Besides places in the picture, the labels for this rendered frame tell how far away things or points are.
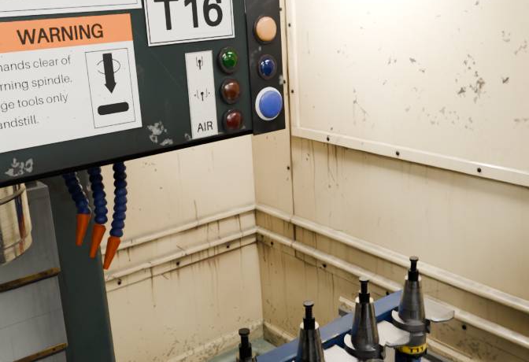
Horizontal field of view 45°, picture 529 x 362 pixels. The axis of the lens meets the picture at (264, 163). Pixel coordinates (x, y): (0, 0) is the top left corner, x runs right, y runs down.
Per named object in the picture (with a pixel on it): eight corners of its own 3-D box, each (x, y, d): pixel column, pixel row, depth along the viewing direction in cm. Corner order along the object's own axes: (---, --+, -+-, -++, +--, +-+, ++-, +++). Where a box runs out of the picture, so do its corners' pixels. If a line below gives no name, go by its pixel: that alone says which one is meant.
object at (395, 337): (417, 339, 99) (417, 334, 99) (394, 352, 96) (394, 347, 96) (384, 323, 105) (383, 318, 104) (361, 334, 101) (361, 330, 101)
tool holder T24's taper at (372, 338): (364, 329, 100) (364, 290, 98) (386, 340, 96) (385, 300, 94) (344, 339, 97) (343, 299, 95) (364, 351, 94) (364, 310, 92)
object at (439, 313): (460, 315, 105) (460, 311, 105) (440, 326, 102) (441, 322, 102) (427, 301, 111) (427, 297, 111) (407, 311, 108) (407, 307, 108)
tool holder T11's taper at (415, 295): (408, 305, 106) (409, 269, 104) (430, 315, 103) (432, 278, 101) (392, 315, 103) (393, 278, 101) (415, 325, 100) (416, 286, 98)
